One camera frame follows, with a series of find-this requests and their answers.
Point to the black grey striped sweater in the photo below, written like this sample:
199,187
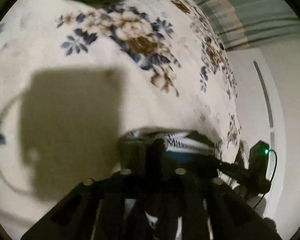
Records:
177,146

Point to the teal curtain right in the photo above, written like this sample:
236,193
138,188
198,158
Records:
250,23

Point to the white bed headboard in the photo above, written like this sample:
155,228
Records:
261,116

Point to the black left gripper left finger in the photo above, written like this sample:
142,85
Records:
106,209

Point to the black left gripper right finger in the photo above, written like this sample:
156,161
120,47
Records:
201,206

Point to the floral bed cover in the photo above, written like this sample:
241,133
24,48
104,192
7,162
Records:
74,77

